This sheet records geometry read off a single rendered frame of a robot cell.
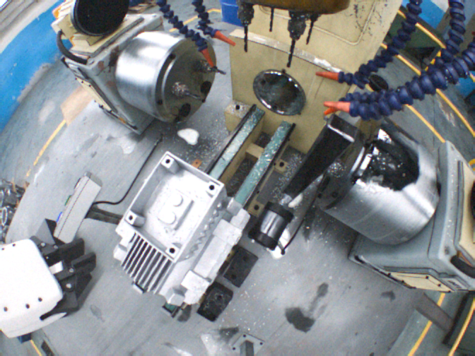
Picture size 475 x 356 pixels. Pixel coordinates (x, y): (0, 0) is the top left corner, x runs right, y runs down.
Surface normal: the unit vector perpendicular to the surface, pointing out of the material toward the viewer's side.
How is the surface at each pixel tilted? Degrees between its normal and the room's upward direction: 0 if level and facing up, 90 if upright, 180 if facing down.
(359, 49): 90
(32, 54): 90
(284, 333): 0
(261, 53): 90
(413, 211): 40
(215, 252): 0
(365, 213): 66
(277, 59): 90
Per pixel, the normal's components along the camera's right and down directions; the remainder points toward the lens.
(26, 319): 0.89, 0.31
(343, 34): -0.53, 0.81
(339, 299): -0.03, -0.33
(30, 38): 0.78, 0.58
